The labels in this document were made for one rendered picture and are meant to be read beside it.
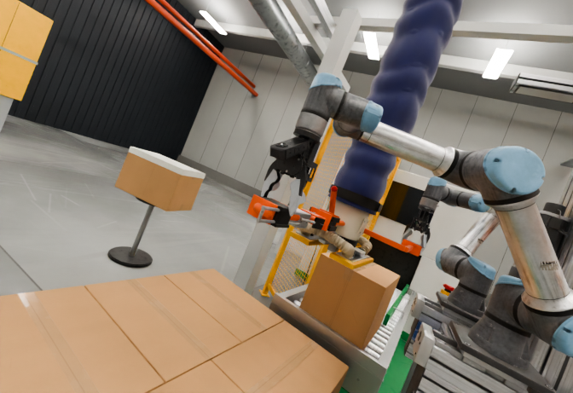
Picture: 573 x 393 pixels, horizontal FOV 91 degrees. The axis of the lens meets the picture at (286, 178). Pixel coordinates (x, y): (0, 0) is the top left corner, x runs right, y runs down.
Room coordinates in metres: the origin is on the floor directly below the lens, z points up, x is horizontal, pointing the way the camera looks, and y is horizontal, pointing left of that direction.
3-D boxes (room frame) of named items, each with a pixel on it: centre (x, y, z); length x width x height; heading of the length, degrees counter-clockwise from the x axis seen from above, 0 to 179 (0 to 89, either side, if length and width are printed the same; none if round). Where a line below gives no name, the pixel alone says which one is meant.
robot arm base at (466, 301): (1.30, -1.00, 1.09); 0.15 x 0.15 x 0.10
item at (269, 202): (0.71, 0.01, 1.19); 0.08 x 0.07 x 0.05; 149
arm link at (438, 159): (0.85, -0.31, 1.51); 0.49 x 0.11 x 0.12; 90
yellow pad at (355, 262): (1.17, -0.39, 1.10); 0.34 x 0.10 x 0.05; 149
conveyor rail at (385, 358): (2.39, -1.38, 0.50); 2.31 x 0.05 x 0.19; 150
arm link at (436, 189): (1.33, -0.67, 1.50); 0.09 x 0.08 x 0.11; 110
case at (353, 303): (1.83, -0.68, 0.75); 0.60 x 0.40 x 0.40; 149
